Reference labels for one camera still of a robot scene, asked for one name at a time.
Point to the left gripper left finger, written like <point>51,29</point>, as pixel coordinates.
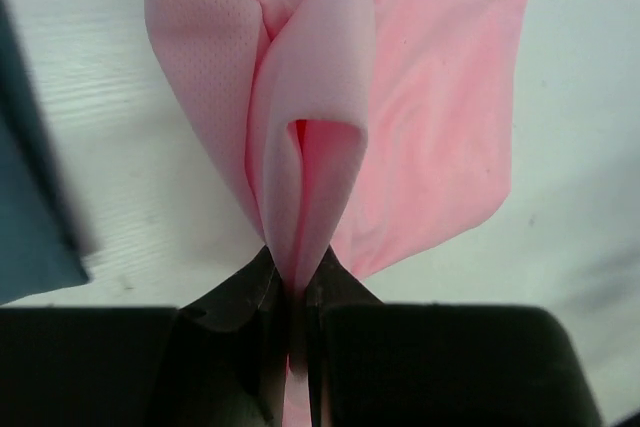
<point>218,361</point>

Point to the folded blue t-shirt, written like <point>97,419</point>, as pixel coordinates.
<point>40,251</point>

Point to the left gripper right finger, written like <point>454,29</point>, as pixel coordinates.
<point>372,363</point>

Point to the pink t-shirt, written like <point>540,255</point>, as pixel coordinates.
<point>376,129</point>

